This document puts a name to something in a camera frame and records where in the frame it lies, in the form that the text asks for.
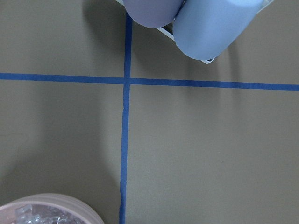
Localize purple cup on rack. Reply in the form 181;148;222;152
124;0;184;28

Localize blue cup on rack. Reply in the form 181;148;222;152
173;0;263;60

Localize clear plastic ice pieces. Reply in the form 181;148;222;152
15;204;85;224

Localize white wire cup rack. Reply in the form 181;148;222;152
119;0;271;64

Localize pink bowl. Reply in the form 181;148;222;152
0;193;104;224

